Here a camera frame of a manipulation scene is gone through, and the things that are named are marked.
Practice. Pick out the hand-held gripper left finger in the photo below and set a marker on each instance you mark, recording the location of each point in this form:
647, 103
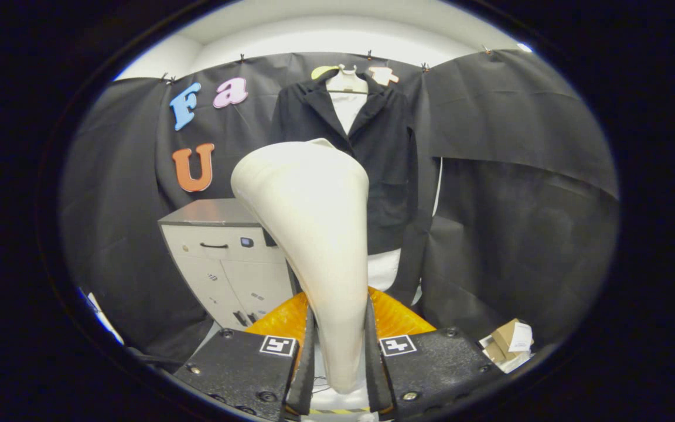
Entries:
308, 375

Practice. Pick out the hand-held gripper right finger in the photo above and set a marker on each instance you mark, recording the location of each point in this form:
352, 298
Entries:
374, 369

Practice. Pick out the white garment steamer head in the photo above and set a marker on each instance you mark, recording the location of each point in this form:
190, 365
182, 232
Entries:
314, 234

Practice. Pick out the black jacket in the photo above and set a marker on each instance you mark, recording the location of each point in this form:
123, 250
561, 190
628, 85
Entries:
384, 176

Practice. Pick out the white shirt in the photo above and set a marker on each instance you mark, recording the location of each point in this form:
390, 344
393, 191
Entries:
347, 108

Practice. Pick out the white clothes hanger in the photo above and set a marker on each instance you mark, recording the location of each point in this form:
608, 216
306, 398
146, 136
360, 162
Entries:
346, 83

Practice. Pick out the grey cabinet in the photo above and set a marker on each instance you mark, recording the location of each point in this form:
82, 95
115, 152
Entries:
226, 275

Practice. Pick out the cardboard box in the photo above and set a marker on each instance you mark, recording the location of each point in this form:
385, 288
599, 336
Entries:
507, 337

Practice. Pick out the black backdrop cloth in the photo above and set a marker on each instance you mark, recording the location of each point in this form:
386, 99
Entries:
519, 105

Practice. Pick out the row of black clips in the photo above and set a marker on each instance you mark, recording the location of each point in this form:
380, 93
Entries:
368, 54

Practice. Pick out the small ceiling light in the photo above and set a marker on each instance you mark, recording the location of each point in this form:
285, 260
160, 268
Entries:
525, 47

